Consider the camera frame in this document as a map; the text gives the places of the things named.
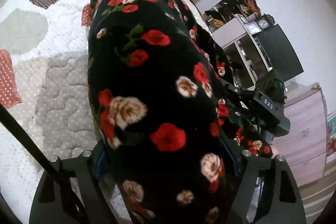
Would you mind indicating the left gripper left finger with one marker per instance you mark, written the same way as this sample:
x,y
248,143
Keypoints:
x,y
86,168

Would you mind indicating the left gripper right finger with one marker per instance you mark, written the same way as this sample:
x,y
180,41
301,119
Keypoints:
x,y
247,169

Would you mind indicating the black floral garment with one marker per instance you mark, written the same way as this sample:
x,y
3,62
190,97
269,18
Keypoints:
x,y
155,90

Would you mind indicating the white open shelf unit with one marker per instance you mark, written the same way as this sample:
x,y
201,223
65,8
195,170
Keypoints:
x,y
246,56

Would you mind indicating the black flat television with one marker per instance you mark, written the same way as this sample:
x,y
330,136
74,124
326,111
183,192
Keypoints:
x,y
280,52

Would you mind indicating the pink drawer dresser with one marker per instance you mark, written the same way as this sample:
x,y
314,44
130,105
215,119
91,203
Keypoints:
x,y
304,147

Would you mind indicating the white framed desk clock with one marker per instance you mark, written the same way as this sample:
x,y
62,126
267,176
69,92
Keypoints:
x,y
253,28

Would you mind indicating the small analog clock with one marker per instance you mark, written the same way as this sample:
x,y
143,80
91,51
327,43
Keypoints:
x,y
263,23

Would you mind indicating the quilted patchwork bedspread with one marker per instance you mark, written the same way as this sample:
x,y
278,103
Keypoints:
x,y
44,55

